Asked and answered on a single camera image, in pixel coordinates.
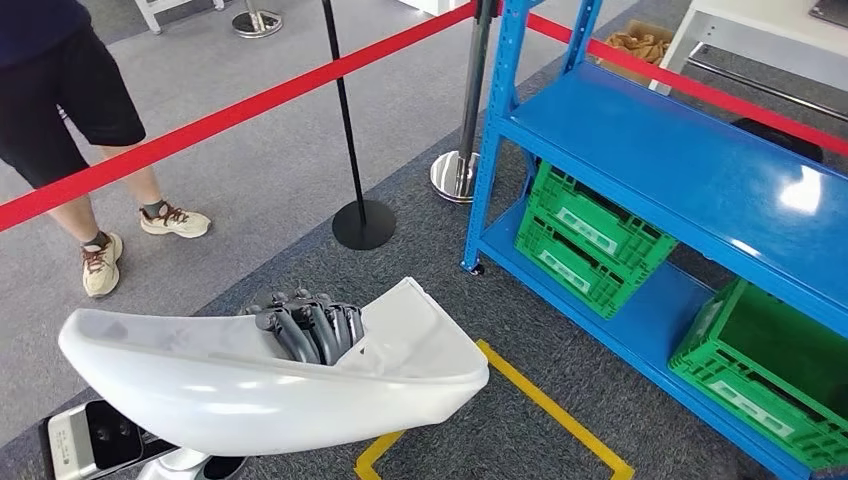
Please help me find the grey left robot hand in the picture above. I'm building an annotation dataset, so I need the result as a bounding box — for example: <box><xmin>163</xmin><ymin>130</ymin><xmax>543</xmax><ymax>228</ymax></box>
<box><xmin>243</xmin><ymin>288</ymin><xmax>367</xmax><ymax>367</ymax></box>

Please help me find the blue metal shelf rack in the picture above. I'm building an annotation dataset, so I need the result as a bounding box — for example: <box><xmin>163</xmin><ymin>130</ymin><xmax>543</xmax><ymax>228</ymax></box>
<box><xmin>461</xmin><ymin>0</ymin><xmax>848</xmax><ymax>480</ymax></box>

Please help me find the open cardboard box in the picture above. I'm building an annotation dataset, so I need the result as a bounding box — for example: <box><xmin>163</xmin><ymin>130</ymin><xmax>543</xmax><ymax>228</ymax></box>
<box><xmin>596</xmin><ymin>18</ymin><xmax>676</xmax><ymax>87</ymax></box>

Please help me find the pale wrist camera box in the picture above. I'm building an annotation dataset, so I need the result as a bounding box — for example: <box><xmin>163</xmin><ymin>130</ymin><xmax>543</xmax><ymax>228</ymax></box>
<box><xmin>38</xmin><ymin>399</ymin><xmax>180</xmax><ymax>480</ymax></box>

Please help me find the crumpled brown packing paper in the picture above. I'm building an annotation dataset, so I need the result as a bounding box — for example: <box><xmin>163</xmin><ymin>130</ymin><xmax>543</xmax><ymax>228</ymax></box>
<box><xmin>606</xmin><ymin>31</ymin><xmax>670</xmax><ymax>64</ymax></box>

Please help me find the black round stool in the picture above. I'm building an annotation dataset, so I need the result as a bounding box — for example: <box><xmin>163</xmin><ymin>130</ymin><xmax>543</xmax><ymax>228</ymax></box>
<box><xmin>731</xmin><ymin>117</ymin><xmax>825</xmax><ymax>164</ymax></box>

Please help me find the white plastic shell part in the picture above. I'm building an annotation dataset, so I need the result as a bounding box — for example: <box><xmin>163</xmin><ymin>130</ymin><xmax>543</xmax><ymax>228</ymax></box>
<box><xmin>58</xmin><ymin>276</ymin><xmax>492</xmax><ymax>458</ymax></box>

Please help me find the chrome stanchion post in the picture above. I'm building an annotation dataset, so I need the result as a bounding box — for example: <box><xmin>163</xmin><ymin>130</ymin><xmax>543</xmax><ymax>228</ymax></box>
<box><xmin>231</xmin><ymin>0</ymin><xmax>284</xmax><ymax>40</ymax></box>
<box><xmin>429</xmin><ymin>0</ymin><xmax>503</xmax><ymax>205</ymax></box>

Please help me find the person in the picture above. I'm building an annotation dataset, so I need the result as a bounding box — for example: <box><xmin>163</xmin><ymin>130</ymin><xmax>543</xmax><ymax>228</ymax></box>
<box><xmin>0</xmin><ymin>0</ymin><xmax>213</xmax><ymax>299</ymax></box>

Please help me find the black stanchion post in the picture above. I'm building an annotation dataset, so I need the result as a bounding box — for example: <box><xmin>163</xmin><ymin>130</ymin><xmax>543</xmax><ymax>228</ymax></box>
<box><xmin>321</xmin><ymin>0</ymin><xmax>397</xmax><ymax>252</ymax></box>

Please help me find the white desk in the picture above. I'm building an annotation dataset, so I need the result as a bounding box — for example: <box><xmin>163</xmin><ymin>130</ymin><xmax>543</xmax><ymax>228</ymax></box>
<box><xmin>649</xmin><ymin>0</ymin><xmax>848</xmax><ymax>124</ymax></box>

